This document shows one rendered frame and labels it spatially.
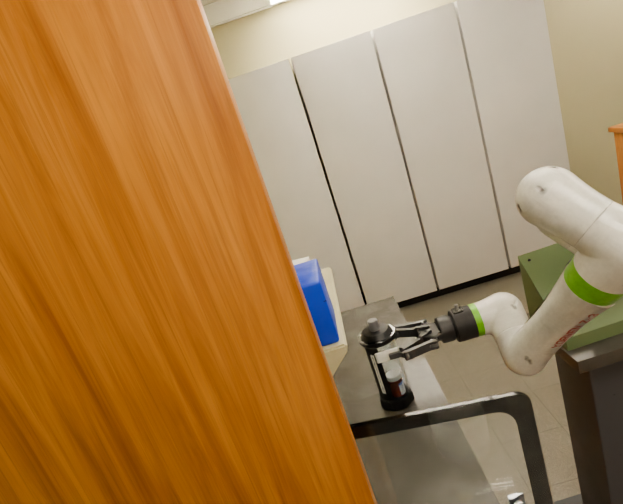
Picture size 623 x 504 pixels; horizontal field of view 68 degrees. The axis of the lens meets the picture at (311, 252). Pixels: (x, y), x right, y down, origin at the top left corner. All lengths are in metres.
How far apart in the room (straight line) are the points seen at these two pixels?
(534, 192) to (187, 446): 0.77
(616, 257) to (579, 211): 0.10
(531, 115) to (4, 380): 3.83
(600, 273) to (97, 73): 0.89
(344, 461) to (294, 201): 3.20
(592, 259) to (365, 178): 2.83
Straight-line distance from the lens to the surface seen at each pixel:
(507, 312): 1.34
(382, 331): 1.31
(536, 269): 1.59
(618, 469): 1.89
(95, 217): 0.51
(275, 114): 3.65
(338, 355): 0.62
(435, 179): 3.84
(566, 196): 1.01
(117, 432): 0.62
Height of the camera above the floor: 1.80
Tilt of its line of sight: 16 degrees down
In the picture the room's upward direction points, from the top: 19 degrees counter-clockwise
